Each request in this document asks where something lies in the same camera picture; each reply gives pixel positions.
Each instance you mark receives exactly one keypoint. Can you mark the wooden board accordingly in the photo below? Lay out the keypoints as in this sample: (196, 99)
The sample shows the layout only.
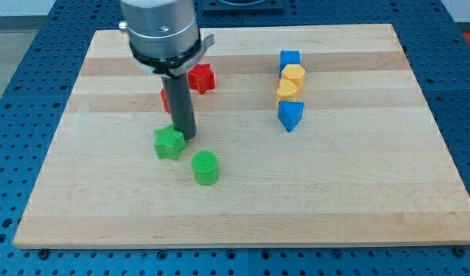
(366, 165)

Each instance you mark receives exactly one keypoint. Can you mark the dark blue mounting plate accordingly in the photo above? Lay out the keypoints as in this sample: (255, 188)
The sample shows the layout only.
(240, 6)

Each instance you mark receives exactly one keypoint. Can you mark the green cylinder block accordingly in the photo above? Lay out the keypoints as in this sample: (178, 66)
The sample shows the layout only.
(205, 168)

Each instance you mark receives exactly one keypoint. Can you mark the yellow heart block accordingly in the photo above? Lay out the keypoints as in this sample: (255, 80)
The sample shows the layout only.
(286, 91)

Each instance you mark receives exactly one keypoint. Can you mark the blue triangle block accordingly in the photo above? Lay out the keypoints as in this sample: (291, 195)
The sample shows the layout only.
(290, 114)

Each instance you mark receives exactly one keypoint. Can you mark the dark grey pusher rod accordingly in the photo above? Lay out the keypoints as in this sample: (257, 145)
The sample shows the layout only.
(180, 105)

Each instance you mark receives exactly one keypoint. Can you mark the yellow hexagon block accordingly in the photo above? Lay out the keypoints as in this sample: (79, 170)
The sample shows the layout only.
(295, 73)

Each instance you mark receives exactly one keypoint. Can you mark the green star block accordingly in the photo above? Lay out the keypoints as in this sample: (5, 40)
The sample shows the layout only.
(169, 143)

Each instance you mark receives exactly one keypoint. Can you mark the red circle block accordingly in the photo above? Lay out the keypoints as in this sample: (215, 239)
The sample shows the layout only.
(164, 100)

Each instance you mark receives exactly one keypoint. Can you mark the blue cube block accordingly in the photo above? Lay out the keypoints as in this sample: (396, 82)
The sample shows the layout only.
(288, 57)

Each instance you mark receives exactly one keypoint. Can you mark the red star block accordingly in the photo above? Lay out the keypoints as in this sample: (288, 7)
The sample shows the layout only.
(201, 78)

